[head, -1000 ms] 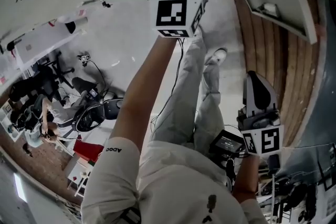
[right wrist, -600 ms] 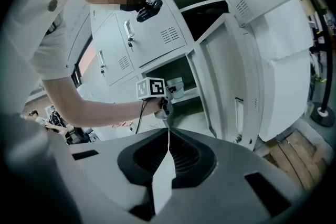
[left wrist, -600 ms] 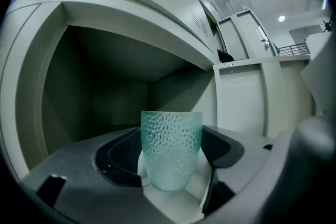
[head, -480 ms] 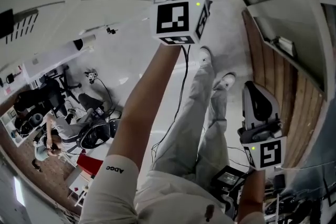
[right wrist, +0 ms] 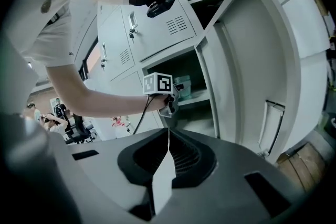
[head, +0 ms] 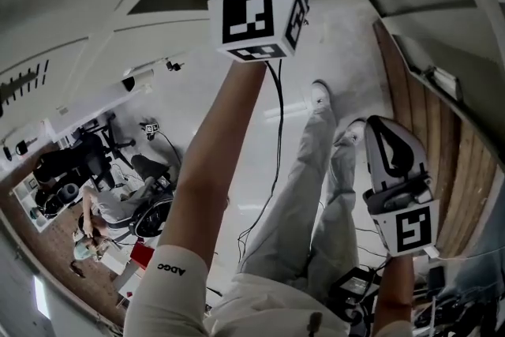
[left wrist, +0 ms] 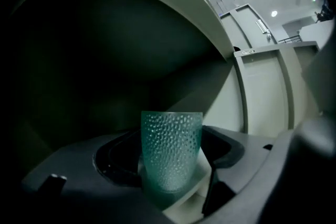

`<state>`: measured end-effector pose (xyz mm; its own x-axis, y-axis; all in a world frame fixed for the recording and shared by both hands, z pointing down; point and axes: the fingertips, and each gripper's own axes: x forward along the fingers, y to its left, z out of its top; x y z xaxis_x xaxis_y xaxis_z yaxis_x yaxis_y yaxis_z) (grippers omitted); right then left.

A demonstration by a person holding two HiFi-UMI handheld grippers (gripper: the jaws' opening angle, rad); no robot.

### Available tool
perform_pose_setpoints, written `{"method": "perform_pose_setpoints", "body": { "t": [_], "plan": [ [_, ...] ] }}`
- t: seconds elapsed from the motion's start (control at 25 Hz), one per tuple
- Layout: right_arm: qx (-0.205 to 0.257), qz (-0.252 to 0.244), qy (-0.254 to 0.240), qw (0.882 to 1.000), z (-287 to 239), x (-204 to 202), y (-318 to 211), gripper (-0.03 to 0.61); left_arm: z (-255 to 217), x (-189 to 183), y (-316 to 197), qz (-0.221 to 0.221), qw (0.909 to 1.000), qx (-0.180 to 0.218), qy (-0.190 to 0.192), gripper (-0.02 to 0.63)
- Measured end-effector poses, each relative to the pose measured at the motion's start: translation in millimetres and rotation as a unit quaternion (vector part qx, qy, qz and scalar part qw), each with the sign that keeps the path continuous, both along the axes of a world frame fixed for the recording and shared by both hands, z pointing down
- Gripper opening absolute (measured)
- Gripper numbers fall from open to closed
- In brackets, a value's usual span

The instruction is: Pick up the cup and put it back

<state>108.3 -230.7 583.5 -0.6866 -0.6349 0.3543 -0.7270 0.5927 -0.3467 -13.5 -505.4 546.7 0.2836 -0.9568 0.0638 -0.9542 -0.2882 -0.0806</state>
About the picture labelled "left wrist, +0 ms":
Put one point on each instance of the round ceiling light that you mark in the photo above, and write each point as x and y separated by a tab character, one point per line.
274	13

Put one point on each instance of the teal dimpled glass cup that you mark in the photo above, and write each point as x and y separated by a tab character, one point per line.
170	149

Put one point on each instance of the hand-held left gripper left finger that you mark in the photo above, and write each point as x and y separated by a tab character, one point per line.
120	157

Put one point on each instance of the grey metal lockers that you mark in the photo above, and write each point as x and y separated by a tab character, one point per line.
189	8

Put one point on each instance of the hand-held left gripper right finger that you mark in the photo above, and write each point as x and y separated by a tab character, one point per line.
223	149

